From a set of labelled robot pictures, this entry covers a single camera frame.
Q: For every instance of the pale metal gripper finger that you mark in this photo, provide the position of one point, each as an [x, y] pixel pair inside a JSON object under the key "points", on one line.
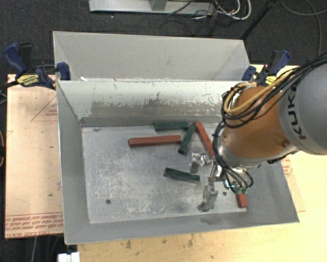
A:
{"points": [[198, 160], [209, 198]]}

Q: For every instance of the dark green flat block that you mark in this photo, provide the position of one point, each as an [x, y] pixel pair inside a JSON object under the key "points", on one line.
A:
{"points": [[181, 175], [171, 126], [187, 140]]}

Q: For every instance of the brown cardboard board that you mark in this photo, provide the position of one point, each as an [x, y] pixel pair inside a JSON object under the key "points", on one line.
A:
{"points": [[32, 151]]}

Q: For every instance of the grey metal bin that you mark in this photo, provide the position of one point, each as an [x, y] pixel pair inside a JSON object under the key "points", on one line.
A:
{"points": [[130, 179]]}

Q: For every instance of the red-brown flat block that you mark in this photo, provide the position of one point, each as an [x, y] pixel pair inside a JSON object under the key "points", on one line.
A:
{"points": [[242, 200], [155, 141], [204, 139]]}

